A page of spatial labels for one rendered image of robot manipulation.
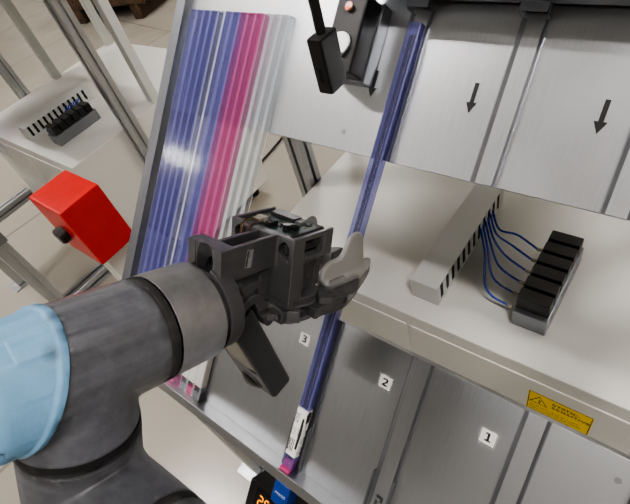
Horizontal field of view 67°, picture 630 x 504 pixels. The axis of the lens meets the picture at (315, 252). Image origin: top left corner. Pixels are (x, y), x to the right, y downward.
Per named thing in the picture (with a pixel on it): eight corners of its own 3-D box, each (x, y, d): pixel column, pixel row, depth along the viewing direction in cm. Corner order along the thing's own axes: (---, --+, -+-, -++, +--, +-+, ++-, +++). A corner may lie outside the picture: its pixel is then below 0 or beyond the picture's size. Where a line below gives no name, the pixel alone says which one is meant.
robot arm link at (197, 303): (184, 398, 32) (116, 347, 36) (235, 369, 35) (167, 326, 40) (184, 300, 29) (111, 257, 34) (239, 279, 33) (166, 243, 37)
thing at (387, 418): (563, 642, 43) (558, 668, 40) (136, 338, 78) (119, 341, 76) (645, 456, 39) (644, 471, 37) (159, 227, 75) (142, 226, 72)
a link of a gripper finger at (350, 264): (397, 228, 48) (334, 245, 42) (387, 281, 50) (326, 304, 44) (373, 218, 50) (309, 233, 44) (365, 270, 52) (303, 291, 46)
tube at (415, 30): (295, 470, 56) (289, 473, 55) (286, 463, 57) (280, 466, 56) (425, 26, 47) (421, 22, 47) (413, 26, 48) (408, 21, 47)
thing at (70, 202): (208, 417, 144) (41, 246, 88) (160, 381, 157) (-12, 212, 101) (258, 355, 155) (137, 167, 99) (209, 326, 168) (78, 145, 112)
